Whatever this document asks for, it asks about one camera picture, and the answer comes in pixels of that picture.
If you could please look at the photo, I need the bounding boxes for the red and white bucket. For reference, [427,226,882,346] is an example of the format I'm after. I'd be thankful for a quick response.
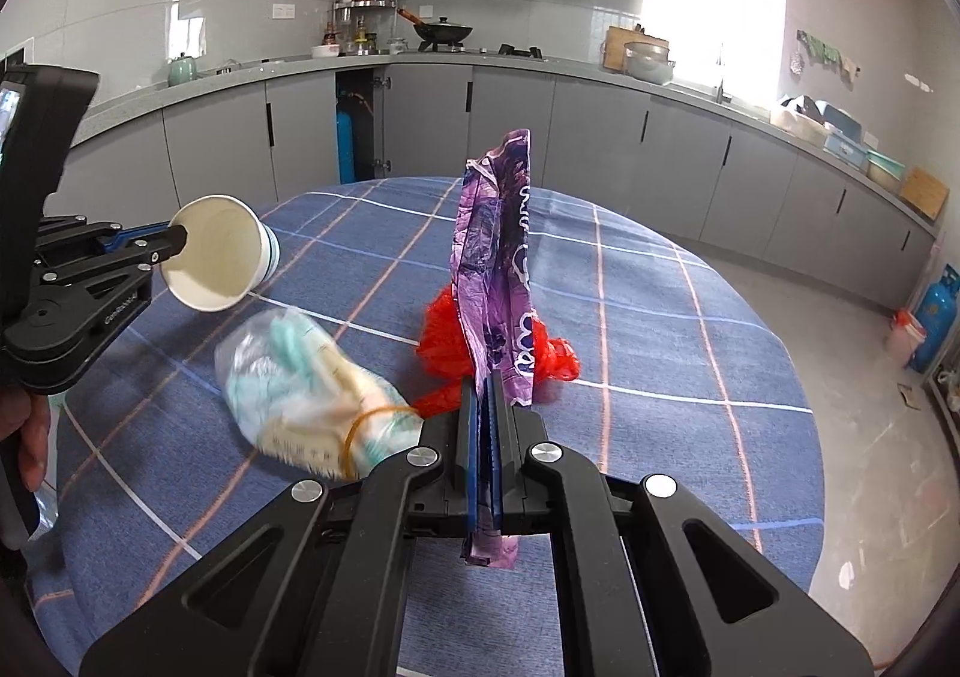
[887,309,927,367]

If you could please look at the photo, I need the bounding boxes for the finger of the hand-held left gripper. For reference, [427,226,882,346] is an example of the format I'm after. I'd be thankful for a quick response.
[4,227,188,393]
[34,216,173,266]

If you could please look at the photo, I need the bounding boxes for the flat wooden board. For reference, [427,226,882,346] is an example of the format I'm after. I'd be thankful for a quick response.
[900,167,950,221]

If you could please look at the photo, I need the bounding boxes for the wooden cutting board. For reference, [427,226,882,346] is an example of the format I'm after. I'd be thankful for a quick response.
[604,26,668,74]

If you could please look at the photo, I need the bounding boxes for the bright window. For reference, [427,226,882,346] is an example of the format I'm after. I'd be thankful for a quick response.
[641,0,788,116]

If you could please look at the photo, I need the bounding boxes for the grey kitchen base cabinets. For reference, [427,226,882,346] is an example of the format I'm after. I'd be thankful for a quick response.
[67,58,942,314]

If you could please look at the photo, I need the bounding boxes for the purple printed wrapper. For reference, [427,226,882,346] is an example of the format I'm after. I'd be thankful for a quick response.
[448,128,537,569]

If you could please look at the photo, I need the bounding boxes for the metal spice rack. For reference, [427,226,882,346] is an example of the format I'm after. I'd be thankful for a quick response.
[322,0,398,58]

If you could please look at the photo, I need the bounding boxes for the teal plastic basin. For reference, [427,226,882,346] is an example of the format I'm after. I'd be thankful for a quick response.
[866,148,907,192]

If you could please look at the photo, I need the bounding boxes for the blue plastic box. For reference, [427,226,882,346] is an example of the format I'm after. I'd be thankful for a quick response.
[823,126,871,161]

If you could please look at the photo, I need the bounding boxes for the person's left hand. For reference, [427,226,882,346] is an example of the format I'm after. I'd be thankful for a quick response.
[19,392,55,492]

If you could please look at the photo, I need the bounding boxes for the blue plaid tablecloth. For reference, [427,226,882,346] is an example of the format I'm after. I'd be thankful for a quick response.
[22,176,826,677]

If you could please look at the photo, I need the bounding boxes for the hanging dishcloths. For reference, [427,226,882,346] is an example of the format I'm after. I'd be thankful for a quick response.
[795,28,862,82]

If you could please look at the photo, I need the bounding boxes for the blue gas cylinder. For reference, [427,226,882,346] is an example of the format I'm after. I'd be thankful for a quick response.
[910,264,960,372]

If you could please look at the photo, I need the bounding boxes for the red plastic bag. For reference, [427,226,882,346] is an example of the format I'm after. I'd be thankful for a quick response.
[412,283,582,416]

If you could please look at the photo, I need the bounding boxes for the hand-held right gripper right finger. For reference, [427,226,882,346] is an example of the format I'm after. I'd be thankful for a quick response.
[491,377,875,677]

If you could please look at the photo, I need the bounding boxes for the metal pot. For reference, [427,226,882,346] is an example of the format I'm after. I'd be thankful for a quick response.
[626,43,676,85]

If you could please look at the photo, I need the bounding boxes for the black gas stove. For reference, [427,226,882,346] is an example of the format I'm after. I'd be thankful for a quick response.
[409,40,545,59]

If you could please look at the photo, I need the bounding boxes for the slim blue cylinder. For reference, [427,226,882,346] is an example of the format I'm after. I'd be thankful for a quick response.
[337,111,357,185]

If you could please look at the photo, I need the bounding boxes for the black wok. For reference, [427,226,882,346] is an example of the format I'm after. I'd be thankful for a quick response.
[397,8,475,49]

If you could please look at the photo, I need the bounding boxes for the white plastic basin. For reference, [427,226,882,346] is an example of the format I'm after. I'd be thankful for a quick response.
[770,94,833,146]

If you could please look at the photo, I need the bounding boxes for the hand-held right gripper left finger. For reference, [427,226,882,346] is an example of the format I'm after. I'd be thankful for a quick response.
[79,377,488,677]

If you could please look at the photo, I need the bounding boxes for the white paper cup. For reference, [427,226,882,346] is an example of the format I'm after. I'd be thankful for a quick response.
[161,195,282,313]

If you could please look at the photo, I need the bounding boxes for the clear plastic bag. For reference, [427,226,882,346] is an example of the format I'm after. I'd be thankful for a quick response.
[214,308,425,483]

